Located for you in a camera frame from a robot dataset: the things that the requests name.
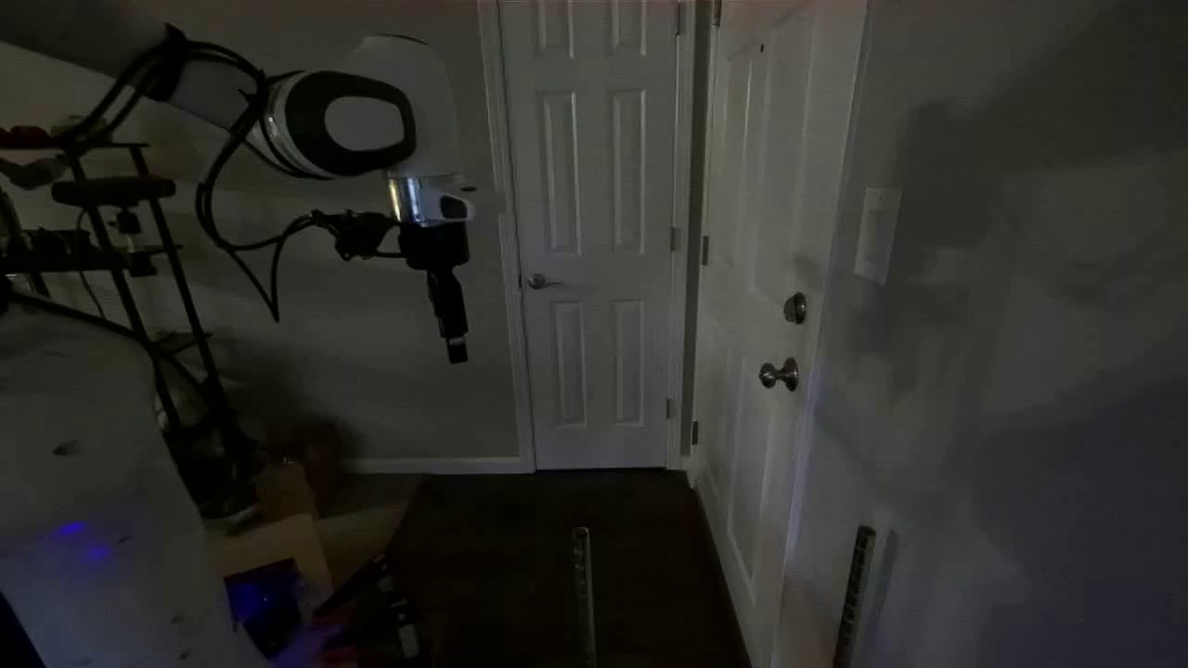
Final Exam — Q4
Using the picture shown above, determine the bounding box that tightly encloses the brown cardboard box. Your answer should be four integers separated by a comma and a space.
201, 455, 420, 665

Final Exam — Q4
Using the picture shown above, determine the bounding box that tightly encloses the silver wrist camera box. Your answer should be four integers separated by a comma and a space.
385, 173, 447, 228

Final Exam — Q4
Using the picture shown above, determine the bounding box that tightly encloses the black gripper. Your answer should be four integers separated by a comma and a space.
396, 217, 474, 368

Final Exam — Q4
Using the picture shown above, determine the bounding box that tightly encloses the white covered robot base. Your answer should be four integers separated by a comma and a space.
0, 304, 271, 668

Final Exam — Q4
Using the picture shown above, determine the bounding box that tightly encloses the white panel door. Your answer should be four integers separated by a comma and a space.
498, 0, 693, 471

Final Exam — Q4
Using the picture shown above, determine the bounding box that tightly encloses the metal wire shoe rack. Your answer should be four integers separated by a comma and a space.
567, 520, 885, 668

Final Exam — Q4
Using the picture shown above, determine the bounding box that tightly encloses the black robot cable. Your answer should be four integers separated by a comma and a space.
72, 22, 402, 327

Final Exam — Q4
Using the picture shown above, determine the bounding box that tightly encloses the black metal stand rack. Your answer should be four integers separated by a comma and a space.
0, 118, 258, 514

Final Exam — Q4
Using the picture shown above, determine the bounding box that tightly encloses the open white door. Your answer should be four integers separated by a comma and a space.
687, 0, 870, 668

